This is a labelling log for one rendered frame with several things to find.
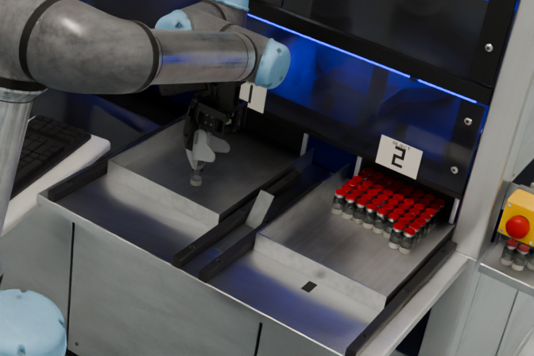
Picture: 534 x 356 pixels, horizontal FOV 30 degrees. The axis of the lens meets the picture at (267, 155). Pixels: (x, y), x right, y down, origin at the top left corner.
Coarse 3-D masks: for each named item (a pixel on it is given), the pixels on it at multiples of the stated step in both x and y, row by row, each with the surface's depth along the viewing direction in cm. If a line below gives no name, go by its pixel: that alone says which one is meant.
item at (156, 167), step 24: (144, 144) 197; (168, 144) 204; (240, 144) 208; (264, 144) 210; (120, 168) 188; (144, 168) 194; (168, 168) 196; (216, 168) 198; (240, 168) 200; (264, 168) 201; (288, 168) 197; (144, 192) 187; (168, 192) 183; (192, 192) 189; (216, 192) 191; (240, 192) 192; (192, 216) 182; (216, 216) 179
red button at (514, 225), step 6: (516, 216) 173; (510, 222) 173; (516, 222) 172; (522, 222) 172; (510, 228) 173; (516, 228) 172; (522, 228) 172; (528, 228) 173; (510, 234) 174; (516, 234) 173; (522, 234) 172
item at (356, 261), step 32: (320, 192) 193; (288, 224) 185; (320, 224) 186; (352, 224) 188; (448, 224) 193; (288, 256) 173; (320, 256) 177; (352, 256) 179; (384, 256) 180; (416, 256) 182; (352, 288) 168; (384, 288) 172
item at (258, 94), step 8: (248, 88) 198; (256, 88) 197; (264, 88) 196; (240, 96) 200; (248, 96) 198; (256, 96) 197; (264, 96) 196; (248, 104) 199; (256, 104) 198; (264, 104) 197
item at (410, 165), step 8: (384, 136) 184; (384, 144) 185; (392, 144) 184; (400, 144) 183; (384, 152) 186; (392, 152) 185; (400, 152) 184; (408, 152) 183; (416, 152) 182; (376, 160) 187; (384, 160) 186; (400, 160) 184; (408, 160) 183; (416, 160) 182; (392, 168) 186; (400, 168) 185; (408, 168) 184; (416, 168) 183
